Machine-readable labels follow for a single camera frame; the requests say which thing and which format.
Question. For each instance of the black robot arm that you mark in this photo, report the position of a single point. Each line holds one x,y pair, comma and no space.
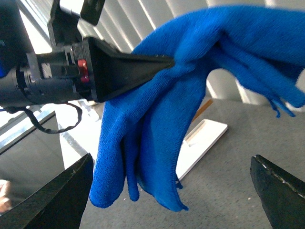
12,59

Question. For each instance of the blue microfiber cloth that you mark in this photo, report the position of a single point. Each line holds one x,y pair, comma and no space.
142,130

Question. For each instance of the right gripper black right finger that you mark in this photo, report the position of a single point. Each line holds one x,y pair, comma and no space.
282,195

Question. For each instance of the white rack with wooden rods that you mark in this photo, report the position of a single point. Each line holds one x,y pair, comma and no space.
197,143

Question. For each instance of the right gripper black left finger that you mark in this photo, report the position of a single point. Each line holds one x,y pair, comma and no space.
59,204

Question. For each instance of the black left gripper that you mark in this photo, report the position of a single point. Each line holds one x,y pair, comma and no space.
77,67

